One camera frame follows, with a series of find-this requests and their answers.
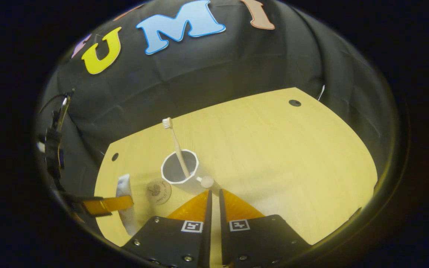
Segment white cup with wooden handle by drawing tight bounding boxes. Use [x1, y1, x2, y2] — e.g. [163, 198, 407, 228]
[161, 149, 222, 196]

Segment round cork coaster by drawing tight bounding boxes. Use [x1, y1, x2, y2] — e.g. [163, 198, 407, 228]
[146, 179, 172, 205]

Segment beige toothbrush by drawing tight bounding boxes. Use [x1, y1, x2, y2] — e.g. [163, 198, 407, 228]
[162, 117, 191, 178]

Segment white toothpaste tube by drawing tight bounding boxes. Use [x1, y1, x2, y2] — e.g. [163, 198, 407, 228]
[116, 174, 139, 236]

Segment light wooden desktop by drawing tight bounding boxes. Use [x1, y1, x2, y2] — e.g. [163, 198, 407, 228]
[94, 87, 378, 268]

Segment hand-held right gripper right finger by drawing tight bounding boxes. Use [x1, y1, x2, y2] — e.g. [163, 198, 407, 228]
[218, 188, 312, 268]

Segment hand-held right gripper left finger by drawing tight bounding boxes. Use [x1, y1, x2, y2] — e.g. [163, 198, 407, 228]
[121, 189, 213, 268]

